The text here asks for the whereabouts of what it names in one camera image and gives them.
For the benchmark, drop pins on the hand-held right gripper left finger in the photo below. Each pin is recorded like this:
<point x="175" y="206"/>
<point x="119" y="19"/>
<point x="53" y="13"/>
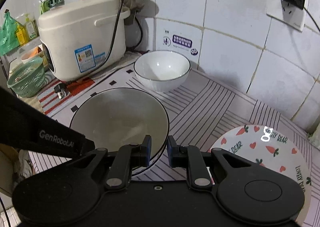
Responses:
<point x="147" y="150"/>

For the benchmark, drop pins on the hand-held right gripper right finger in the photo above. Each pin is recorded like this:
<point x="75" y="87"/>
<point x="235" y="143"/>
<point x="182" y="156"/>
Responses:
<point x="171" y="152"/>

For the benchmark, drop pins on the white bowl black rim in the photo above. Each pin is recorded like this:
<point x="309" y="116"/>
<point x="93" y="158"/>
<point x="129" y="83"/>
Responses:
<point x="162" y="69"/>
<point x="156" y="160"/>
<point x="117" y="117"/>

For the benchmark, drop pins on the rabbit carrot print plate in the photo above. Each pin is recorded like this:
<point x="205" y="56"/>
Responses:
<point x="270" y="152"/>

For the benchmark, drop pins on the black power plug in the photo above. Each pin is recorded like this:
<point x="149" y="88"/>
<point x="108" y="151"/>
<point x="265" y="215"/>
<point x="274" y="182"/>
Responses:
<point x="60" y="90"/>

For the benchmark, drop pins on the green plastic basket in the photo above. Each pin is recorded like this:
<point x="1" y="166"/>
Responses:
<point x="27" y="77"/>

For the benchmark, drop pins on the red striped cloth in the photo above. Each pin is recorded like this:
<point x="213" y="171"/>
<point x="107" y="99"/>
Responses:
<point x="80" y="86"/>

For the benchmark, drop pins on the striped table mat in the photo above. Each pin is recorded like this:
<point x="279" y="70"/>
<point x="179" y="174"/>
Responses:
<point x="212" y="107"/>

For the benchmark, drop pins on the cup with orange utensil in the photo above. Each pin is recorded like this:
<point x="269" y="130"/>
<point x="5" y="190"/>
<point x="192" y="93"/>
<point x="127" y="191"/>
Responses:
<point x="31" y="54"/>

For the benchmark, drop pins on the white cloth under cooker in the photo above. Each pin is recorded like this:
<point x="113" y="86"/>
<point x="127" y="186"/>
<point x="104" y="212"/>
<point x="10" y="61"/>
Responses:
<point x="127" y="58"/>

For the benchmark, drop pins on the yellow oil bottle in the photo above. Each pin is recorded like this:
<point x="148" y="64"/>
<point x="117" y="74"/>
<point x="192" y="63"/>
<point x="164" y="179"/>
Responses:
<point x="21" y="33"/>

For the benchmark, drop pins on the green plastic bag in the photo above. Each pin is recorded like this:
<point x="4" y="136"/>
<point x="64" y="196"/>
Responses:
<point x="8" y="34"/>

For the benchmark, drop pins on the white rice cooker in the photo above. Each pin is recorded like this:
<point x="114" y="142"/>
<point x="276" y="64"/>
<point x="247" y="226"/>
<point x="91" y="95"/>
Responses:
<point x="82" y="37"/>

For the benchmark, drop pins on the green hanging rack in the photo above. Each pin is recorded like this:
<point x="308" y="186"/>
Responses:
<point x="53" y="2"/>

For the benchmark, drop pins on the purple wall sticker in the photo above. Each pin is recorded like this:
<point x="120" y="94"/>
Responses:
<point x="181" y="41"/>

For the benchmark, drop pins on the white wall socket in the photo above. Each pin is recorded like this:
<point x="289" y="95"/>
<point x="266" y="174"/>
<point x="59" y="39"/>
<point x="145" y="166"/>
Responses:
<point x="275" y="4"/>

